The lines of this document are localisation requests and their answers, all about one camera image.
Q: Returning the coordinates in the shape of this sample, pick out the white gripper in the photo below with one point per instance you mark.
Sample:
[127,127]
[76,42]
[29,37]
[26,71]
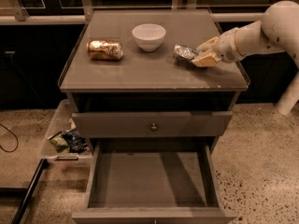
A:
[226,46]

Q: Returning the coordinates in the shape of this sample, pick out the silver blue redbull can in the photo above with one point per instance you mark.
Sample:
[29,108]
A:
[182,53]

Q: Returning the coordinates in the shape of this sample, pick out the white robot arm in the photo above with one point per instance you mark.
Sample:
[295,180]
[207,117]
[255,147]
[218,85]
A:
[276,31]

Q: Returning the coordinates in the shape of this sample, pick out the grey top drawer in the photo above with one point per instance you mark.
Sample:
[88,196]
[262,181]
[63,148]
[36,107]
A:
[137,124]

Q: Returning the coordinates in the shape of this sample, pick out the grey wooden drawer cabinet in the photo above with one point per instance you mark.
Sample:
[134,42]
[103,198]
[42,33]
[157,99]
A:
[143,81]

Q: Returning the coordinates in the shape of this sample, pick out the round brass drawer knob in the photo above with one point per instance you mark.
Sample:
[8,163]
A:
[153,127]

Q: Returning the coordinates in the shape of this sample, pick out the gold soda can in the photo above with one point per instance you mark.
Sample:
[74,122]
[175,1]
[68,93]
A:
[104,50]

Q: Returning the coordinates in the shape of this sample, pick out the open grey middle drawer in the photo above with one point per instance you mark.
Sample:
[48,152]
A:
[167,183]

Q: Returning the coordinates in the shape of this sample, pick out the white ceramic bowl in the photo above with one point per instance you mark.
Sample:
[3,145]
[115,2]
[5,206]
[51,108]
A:
[149,36]

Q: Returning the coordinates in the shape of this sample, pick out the dark blue snack bag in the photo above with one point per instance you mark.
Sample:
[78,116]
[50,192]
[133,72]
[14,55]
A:
[77,144]

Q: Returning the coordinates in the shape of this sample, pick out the green snack bag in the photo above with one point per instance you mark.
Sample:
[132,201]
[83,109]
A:
[59,143]

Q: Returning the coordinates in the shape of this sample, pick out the clear plastic storage bin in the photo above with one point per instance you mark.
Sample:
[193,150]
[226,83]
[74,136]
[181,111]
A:
[61,121]

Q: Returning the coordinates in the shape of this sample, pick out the metal window railing frame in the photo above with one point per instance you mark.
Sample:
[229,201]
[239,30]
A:
[49,12]

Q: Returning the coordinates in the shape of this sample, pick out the black metal floor frame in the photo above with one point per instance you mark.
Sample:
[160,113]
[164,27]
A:
[23,195]

